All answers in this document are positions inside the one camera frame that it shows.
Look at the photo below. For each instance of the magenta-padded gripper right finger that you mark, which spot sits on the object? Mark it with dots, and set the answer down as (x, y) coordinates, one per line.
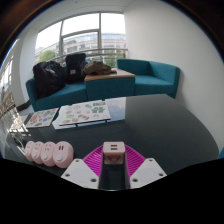
(148, 171)

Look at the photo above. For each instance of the pink power strip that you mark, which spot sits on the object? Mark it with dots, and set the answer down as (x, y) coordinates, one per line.
(53, 155)

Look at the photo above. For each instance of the black backpack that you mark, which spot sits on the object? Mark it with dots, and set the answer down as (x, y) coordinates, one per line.
(75, 68)

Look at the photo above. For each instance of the large glass window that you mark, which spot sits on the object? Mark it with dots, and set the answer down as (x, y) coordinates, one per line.
(80, 26)

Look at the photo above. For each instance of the pink charger block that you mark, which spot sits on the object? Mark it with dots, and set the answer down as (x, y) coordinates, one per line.
(114, 150)

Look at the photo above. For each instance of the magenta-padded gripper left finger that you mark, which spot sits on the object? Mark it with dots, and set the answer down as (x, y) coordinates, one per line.
(80, 173)

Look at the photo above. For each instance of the teal fabric sofa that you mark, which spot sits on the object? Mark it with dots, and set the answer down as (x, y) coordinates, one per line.
(150, 81)
(63, 95)

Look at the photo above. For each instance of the metal balcony railing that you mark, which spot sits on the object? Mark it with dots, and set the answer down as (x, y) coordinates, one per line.
(100, 50)

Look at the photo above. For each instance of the glossy black bag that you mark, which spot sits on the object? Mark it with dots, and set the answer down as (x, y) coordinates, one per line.
(48, 80)

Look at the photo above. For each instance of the wooden-topped teal side table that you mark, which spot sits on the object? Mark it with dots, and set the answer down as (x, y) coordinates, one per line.
(110, 87)

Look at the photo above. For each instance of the brown jacket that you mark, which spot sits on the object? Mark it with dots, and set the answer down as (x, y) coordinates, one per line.
(98, 68)

